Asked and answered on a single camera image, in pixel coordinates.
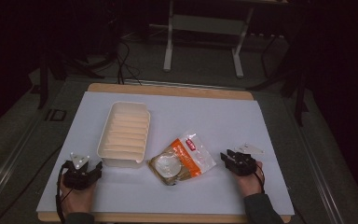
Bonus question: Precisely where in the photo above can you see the black metal stand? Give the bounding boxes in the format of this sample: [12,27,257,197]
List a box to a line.
[36,46,105,110]
[246,18,310,127]

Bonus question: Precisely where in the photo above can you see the white table sheet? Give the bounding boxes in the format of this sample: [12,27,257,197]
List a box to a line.
[35,91,296,217]

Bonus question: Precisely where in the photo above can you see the person's right hand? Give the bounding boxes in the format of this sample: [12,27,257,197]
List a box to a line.
[233,161,265,199]

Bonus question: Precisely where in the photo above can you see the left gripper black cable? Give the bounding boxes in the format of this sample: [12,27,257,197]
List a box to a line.
[54,162,76,224]

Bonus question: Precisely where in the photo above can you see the black floor cable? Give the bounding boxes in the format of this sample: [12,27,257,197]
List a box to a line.
[116,40,144,87]

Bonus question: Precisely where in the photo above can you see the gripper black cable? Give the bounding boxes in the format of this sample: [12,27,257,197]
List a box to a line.
[54,162,76,224]
[254,162,267,194]

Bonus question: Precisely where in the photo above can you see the orange and clear snack packet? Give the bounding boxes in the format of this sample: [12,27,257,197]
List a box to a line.
[147,130,217,187]

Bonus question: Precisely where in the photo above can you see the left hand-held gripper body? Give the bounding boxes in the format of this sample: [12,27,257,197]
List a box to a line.
[62,152,95,191]

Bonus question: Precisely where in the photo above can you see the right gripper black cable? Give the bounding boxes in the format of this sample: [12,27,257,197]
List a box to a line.
[254,162,267,194]

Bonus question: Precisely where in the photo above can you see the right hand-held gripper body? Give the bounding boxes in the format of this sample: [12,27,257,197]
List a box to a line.
[229,143,266,177]

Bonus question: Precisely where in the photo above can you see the person's left hand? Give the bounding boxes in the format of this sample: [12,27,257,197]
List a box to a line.
[59,174,97,217]

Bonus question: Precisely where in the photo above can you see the white divided plastic container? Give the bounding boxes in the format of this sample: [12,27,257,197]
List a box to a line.
[96,101,152,169]

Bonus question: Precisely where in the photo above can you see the black floor socket plate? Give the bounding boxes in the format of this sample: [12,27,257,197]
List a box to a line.
[45,108,67,122]

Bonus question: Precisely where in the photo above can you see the white metal desk frame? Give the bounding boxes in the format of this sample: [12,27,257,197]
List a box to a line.
[162,0,290,79]

